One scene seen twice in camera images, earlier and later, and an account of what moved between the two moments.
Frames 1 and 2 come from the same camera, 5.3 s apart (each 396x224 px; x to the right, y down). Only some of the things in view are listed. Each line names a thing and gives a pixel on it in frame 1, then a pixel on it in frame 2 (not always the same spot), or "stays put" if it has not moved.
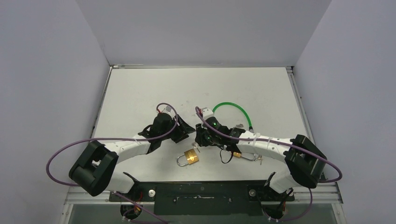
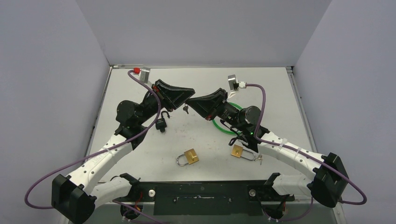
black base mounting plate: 201,198 stays put
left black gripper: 182,129 -> 174,96
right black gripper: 201,136 -> 219,104
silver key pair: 195,146 -> 185,108
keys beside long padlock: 260,158 stays put
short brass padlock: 191,156 stays put
